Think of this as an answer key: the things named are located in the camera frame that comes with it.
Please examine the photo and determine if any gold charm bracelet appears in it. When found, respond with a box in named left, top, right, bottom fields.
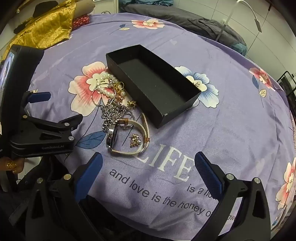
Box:
left=111, top=80, right=127, bottom=102

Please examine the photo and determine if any silver chain necklace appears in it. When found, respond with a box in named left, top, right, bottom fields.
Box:
left=100, top=102, right=130, bottom=133

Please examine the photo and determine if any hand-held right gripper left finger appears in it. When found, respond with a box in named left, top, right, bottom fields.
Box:
left=25, top=152, right=104, bottom=241

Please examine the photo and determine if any purple floral bedsheet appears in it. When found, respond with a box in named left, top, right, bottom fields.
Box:
left=23, top=13, right=296, bottom=232

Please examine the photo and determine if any gold satin cloth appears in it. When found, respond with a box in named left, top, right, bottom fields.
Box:
left=14, top=0, right=77, bottom=50

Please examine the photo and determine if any beige bolster roll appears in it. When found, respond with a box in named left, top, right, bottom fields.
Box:
left=75, top=0, right=95, bottom=19

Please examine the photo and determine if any black jewelry box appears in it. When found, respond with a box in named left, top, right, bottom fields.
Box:
left=106, top=44, right=202, bottom=129

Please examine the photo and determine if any white gooseneck lamp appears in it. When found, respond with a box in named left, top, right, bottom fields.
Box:
left=216, top=0, right=263, bottom=42

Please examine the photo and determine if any white pearl bracelet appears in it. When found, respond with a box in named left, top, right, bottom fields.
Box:
left=95, top=72, right=126, bottom=99

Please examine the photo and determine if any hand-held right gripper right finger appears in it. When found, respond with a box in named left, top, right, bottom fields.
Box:
left=194, top=151, right=271, bottom=241

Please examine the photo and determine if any person's left hand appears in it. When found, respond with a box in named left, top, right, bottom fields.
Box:
left=0, top=156, right=26, bottom=174

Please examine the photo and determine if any red patterned cloth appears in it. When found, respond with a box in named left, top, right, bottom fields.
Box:
left=72, top=14, right=90, bottom=29

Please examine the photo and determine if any grey blanket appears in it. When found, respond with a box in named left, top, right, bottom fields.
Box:
left=120, top=3, right=247, bottom=50

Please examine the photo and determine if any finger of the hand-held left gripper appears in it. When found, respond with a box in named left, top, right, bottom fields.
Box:
left=22, top=91, right=52, bottom=116
left=14, top=113, right=84, bottom=140

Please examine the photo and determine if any teal blanket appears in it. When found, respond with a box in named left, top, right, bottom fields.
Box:
left=121, top=0, right=174, bottom=7

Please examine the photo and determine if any black wire rack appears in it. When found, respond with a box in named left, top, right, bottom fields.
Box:
left=276, top=71, right=296, bottom=112

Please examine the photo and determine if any white strap wristwatch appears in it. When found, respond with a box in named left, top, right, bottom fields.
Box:
left=106, top=112, right=151, bottom=154

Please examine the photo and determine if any thin hoop bangle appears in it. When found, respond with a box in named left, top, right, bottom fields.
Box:
left=91, top=89, right=116, bottom=107

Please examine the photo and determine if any gold rhinestone earring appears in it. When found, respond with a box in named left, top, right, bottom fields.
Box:
left=129, top=133, right=142, bottom=147

